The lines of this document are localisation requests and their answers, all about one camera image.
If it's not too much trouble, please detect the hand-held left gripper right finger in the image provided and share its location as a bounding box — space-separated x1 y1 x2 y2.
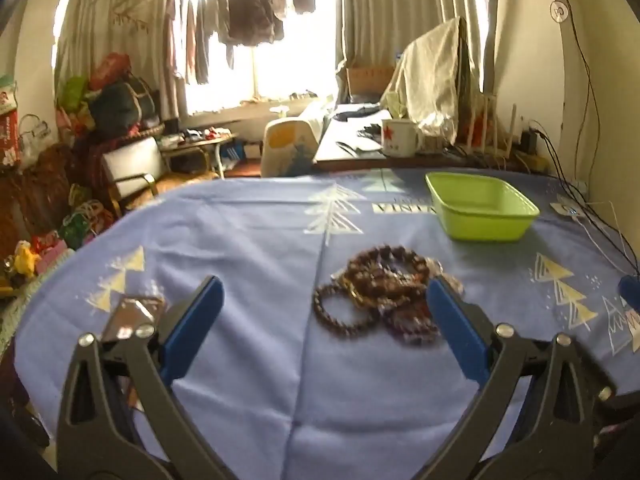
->
410 277 618 480

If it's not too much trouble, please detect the small folding table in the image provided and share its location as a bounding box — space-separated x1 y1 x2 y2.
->
160 132 238 178

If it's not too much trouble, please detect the green plastic basin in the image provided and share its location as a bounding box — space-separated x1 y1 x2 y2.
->
425 172 541 242

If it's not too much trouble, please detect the white plastic bag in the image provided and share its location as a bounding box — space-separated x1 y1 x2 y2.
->
19 114 55 161

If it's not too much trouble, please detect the white wooden rack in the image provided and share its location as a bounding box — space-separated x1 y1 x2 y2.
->
464 91 502 157

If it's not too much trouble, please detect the heap of bags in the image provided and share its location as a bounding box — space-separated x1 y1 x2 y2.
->
56 52 161 136

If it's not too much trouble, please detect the cardboard box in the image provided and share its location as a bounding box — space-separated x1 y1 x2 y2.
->
345 64 396 98

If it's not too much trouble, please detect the red printed bag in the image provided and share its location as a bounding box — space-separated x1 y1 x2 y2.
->
0 75 23 170

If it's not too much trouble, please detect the white enamel mug red star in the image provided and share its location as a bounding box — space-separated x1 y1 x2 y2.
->
380 119 423 158

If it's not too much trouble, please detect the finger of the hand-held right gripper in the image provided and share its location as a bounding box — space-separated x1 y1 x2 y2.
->
619 274 640 307

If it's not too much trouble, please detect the metal chair white back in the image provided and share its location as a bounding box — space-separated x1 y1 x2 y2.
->
102 136 173 211

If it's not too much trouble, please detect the dark purple bead bracelet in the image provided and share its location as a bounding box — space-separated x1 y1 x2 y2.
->
382 305 443 348

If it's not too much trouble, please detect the beige curtain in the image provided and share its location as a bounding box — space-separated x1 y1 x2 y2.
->
340 0 493 92
55 0 188 121

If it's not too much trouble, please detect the yellow plush toy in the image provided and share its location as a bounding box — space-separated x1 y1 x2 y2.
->
12 242 42 277

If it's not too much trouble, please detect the blue printed tablecloth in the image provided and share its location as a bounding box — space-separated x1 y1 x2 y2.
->
12 167 640 480

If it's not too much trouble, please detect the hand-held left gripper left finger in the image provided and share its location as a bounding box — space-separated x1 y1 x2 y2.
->
56 275 236 480

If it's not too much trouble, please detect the row of hanging clothes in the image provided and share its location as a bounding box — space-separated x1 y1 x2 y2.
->
165 0 318 86

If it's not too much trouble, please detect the black cable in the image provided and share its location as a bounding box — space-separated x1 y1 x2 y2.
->
545 0 608 206

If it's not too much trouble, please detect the wooden desk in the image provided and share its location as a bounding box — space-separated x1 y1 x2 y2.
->
315 102 556 173

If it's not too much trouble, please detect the white charger with cables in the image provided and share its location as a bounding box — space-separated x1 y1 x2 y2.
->
550 199 638 273

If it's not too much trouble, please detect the pile of beaded bracelets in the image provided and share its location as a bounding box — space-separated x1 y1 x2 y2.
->
312 244 465 348

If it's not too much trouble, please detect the white plastic chair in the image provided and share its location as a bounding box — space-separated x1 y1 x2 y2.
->
261 116 326 178

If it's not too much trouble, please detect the cloth-covered monitor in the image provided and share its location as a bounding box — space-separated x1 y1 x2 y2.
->
382 16 483 143

